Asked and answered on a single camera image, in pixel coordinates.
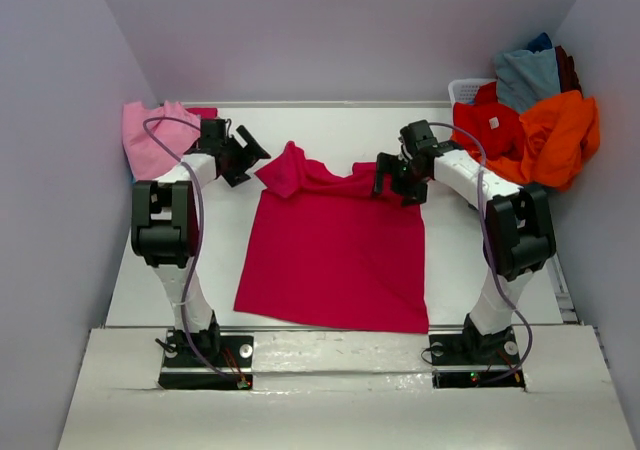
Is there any crimson t shirt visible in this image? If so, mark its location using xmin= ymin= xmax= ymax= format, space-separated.
xmin=234 ymin=142 xmax=429 ymax=334

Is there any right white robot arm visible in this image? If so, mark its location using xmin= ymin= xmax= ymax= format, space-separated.
xmin=372 ymin=120 xmax=556 ymax=367

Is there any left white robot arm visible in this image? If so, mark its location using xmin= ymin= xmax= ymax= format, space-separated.
xmin=130 ymin=116 xmax=271 ymax=370

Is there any magenta folded t shirt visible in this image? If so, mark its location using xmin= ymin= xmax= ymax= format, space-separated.
xmin=187 ymin=107 xmax=218 ymax=120

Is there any white plastic basket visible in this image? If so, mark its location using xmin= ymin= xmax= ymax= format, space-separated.
xmin=447 ymin=78 xmax=495 ymax=106

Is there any red t shirt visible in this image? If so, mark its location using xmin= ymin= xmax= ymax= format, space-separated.
xmin=453 ymin=82 xmax=524 ymax=161

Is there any pink folded t shirt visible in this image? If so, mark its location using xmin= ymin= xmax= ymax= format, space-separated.
xmin=122 ymin=101 xmax=200 ymax=180

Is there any light blue t shirt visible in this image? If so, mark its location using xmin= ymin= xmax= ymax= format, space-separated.
xmin=493 ymin=48 xmax=561 ymax=114

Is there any orange t shirt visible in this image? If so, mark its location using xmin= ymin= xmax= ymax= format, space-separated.
xmin=453 ymin=91 xmax=600 ymax=191

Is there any royal blue t shirt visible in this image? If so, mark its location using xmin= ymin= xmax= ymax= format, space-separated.
xmin=526 ymin=32 xmax=554 ymax=53

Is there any dark maroon t shirt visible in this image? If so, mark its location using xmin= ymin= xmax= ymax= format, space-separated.
xmin=555 ymin=45 xmax=582 ymax=93

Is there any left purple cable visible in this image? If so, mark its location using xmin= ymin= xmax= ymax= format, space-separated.
xmin=143 ymin=116 xmax=246 ymax=384

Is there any purple cable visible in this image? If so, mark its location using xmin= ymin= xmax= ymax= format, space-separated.
xmin=429 ymin=121 xmax=534 ymax=386
xmin=143 ymin=116 xmax=246 ymax=384

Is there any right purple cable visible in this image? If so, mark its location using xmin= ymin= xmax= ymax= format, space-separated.
xmin=429 ymin=121 xmax=534 ymax=386

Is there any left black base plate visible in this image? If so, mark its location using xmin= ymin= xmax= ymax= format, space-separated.
xmin=155 ymin=330 xmax=255 ymax=391

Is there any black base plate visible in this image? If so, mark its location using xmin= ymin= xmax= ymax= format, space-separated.
xmin=155 ymin=330 xmax=255 ymax=391
xmin=421 ymin=330 xmax=526 ymax=390

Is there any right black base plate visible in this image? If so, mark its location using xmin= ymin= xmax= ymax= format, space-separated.
xmin=421 ymin=330 xmax=526 ymax=390

